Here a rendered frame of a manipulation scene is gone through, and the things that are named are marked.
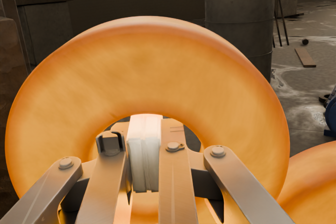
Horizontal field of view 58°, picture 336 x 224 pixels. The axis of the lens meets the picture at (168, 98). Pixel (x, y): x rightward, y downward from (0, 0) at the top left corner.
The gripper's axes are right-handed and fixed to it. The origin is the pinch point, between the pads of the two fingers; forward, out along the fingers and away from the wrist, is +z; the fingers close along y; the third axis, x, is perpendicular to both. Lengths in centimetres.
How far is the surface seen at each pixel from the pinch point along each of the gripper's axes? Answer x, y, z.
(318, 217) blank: -5.6, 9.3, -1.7
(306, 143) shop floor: -88, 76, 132
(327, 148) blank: -2.7, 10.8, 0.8
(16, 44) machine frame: 2.0, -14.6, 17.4
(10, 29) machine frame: 3.6, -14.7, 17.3
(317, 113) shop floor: -90, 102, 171
